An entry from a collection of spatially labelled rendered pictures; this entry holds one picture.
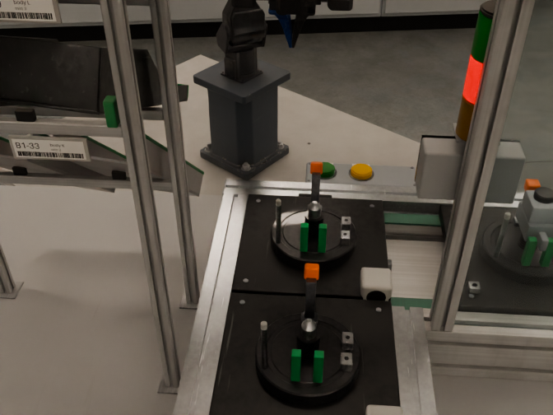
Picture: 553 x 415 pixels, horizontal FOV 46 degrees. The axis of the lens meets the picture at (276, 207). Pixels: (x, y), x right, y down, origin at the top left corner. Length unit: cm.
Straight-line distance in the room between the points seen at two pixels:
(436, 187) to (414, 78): 293
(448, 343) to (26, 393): 63
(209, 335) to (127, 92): 41
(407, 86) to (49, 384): 291
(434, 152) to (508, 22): 19
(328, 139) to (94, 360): 76
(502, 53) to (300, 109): 98
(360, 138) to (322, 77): 217
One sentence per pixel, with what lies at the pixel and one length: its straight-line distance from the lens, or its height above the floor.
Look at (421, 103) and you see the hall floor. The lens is 351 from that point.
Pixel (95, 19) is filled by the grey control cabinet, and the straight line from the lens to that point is 419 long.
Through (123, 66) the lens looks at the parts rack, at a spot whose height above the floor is 138.
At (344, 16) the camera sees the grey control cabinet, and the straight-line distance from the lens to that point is 421.
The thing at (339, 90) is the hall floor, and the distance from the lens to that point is 357.
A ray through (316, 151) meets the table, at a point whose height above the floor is 86.
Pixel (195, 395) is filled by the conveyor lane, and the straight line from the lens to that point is 90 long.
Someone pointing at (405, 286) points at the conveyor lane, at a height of 92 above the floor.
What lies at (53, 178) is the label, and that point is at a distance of 102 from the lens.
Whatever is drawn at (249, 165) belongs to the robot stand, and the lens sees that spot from 140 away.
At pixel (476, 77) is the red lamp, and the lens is 77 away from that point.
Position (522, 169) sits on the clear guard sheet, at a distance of 82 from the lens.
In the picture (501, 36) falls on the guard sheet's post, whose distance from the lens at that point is 72.
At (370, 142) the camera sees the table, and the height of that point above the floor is 86.
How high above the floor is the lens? 168
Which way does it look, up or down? 38 degrees down
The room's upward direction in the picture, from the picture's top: straight up
